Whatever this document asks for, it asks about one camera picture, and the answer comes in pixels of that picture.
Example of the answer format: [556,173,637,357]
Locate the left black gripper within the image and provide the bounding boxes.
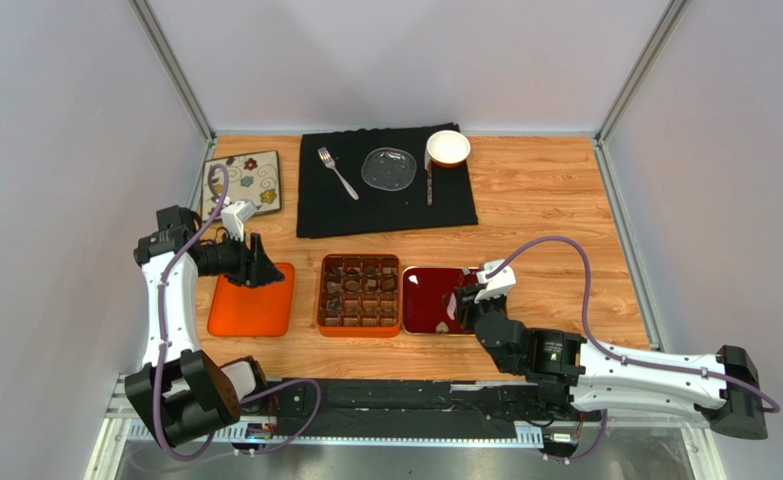
[196,229,284,289]

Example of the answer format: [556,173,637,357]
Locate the pink handled metal tongs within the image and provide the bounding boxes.
[445,293,458,320]

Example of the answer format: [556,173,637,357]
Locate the orange chocolate box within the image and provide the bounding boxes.
[316,254,402,338]

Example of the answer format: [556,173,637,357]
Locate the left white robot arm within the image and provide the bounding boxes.
[125,201,285,448]

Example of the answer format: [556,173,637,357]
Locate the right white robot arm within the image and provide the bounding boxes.
[446,285,768,440]

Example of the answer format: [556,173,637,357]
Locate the red lacquer tray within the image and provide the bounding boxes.
[402,267,508,336]

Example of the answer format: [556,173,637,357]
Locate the orange tin lid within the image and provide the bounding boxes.
[207,262,296,337]

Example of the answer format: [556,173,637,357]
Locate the floral square plate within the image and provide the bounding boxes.
[200,151,283,221]

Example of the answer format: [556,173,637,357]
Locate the silver fork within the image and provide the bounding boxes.
[318,147,360,201]

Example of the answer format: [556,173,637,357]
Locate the black cloth mat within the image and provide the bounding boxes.
[296,123,478,239]

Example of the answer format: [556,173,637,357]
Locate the clear glass plate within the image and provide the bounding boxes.
[361,148,418,192]

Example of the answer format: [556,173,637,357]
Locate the white orange bowl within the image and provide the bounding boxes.
[425,130,471,169]

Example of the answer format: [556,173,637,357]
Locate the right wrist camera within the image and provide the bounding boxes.
[474,259,516,303]

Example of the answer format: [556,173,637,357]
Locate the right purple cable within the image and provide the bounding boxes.
[484,235,782,464]

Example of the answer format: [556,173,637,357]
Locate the purple cable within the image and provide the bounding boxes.
[151,163,323,462]
[484,235,782,464]

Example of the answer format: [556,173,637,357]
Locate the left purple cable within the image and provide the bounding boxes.
[151,163,323,462]

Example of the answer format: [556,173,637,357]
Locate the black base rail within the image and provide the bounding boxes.
[215,379,603,448]

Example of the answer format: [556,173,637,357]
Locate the dark handled knife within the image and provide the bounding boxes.
[426,166,433,206]

